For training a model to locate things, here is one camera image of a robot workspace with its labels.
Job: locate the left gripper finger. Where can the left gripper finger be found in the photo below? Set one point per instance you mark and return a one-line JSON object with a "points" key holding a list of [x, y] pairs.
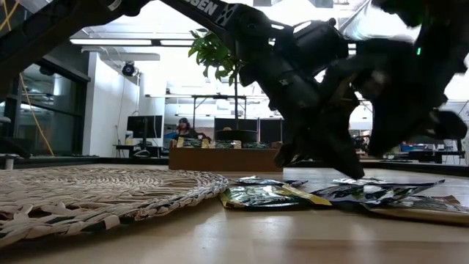
{"points": [[289, 155], [340, 146]]}

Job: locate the round woven straw placemat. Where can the round woven straw placemat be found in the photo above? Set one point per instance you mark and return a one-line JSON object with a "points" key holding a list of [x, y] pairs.
{"points": [[91, 198]]}

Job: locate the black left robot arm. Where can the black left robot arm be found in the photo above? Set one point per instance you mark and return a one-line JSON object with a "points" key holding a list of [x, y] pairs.
{"points": [[227, 14]]}

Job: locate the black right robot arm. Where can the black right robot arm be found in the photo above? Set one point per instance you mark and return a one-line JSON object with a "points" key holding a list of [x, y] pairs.
{"points": [[447, 36]]}

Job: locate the wooden three-compartment box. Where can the wooden three-compartment box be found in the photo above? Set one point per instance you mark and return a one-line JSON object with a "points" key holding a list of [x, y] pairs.
{"points": [[220, 161]]}

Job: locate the green plant in black pot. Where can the green plant in black pot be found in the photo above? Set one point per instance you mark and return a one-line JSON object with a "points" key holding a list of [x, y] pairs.
{"points": [[212, 55]]}

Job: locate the person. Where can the person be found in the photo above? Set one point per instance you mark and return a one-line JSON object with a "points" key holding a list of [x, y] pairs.
{"points": [[184, 128]]}

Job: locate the black computer monitor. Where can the black computer monitor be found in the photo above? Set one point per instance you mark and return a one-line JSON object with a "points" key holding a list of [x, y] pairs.
{"points": [[144, 126]]}

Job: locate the black ceiling spotlight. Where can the black ceiling spotlight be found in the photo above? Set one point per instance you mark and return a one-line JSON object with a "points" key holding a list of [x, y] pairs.
{"points": [[128, 69]]}

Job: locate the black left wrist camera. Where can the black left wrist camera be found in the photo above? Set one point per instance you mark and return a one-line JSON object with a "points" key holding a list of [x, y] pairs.
{"points": [[315, 44]]}

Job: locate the black metal table frame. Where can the black metal table frame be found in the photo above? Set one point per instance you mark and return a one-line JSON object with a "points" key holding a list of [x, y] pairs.
{"points": [[73, 160]]}

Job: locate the white cylinder post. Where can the white cylinder post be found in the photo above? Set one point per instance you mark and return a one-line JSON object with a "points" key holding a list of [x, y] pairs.
{"points": [[9, 163]]}

